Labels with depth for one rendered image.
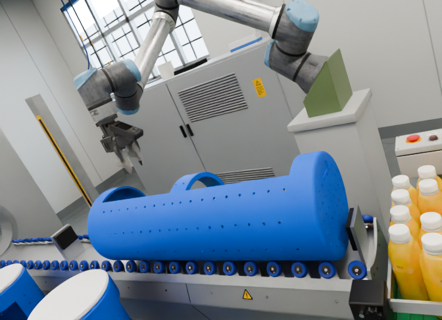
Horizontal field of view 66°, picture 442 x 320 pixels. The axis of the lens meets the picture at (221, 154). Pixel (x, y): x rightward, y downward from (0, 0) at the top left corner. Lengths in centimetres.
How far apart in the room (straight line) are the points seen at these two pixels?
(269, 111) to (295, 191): 187
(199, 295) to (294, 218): 51
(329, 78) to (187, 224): 91
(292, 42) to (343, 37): 213
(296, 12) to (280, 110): 122
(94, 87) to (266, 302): 87
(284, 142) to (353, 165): 116
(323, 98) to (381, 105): 222
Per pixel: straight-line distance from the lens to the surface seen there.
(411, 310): 84
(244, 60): 262
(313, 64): 162
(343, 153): 164
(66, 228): 180
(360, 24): 361
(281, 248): 90
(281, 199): 84
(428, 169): 102
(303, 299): 102
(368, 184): 169
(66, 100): 639
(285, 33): 154
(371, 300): 81
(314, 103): 162
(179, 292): 127
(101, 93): 122
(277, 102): 261
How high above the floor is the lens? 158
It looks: 17 degrees down
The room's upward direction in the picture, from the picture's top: 24 degrees counter-clockwise
